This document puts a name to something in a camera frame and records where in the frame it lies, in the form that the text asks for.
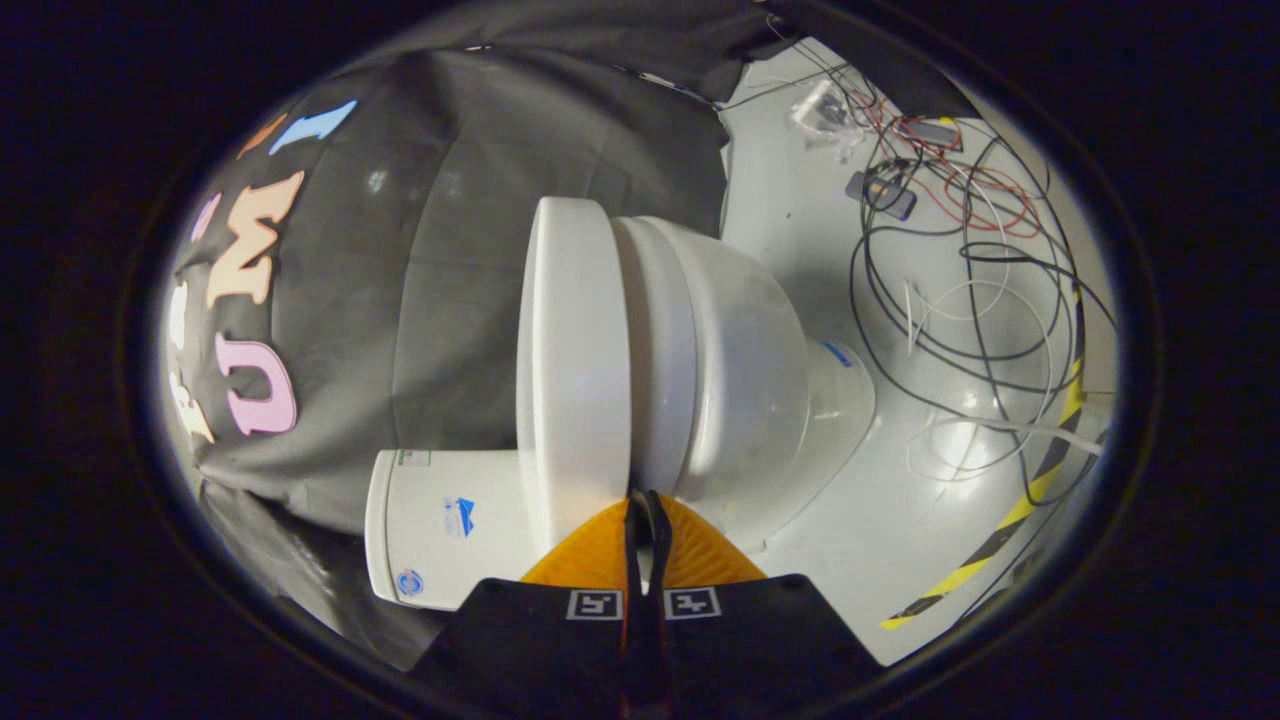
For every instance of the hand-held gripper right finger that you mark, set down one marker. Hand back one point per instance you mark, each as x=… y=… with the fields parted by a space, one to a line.
x=660 y=560

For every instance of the white toilet seat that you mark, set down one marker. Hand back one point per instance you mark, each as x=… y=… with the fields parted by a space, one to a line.
x=660 y=380

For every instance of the clear plastic bag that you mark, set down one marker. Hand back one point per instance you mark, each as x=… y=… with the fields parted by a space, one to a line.
x=825 y=115

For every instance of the black backdrop cloth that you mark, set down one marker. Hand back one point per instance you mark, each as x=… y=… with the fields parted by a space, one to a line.
x=420 y=300

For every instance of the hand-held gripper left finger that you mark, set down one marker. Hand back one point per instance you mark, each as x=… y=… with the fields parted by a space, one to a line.
x=633 y=570

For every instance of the white ceramic toilet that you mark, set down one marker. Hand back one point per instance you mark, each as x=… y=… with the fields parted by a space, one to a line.
x=750 y=380

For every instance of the yellow black hazard tape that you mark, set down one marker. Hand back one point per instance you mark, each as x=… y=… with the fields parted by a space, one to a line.
x=1010 y=515

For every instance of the white toilet tank lid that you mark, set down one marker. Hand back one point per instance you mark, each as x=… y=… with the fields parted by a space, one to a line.
x=378 y=530

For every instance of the small dark electronic device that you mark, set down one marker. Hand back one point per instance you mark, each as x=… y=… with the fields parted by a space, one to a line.
x=885 y=195

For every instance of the small grey electronic module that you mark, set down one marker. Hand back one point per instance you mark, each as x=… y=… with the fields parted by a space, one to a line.
x=935 y=132

